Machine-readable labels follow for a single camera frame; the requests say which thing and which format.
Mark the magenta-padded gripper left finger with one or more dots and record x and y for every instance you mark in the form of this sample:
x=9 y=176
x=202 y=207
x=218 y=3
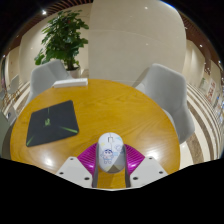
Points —
x=75 y=171

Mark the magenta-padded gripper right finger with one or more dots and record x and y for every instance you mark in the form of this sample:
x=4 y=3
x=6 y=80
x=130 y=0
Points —
x=146 y=171

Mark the white cartoon-print computer mouse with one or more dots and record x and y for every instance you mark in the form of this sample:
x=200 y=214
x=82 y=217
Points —
x=110 y=151

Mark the black green-streaked mouse pad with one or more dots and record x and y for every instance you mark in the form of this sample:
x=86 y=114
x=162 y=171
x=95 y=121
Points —
x=51 y=123

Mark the light grey shell chair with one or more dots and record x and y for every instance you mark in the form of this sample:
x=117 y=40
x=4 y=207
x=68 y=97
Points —
x=168 y=95
x=43 y=78

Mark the grey-green armchair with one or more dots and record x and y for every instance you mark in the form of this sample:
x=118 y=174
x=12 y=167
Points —
x=3 y=133

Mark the white plant pot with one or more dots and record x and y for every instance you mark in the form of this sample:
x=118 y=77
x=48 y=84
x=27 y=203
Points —
x=74 y=72

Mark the red white poster stand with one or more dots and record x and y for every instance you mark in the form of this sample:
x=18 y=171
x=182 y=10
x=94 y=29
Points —
x=210 y=90

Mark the group of distant chairs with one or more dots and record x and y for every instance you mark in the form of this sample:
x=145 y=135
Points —
x=14 y=85

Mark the large green leafy plant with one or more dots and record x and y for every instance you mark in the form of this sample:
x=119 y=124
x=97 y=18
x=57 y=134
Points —
x=63 y=36

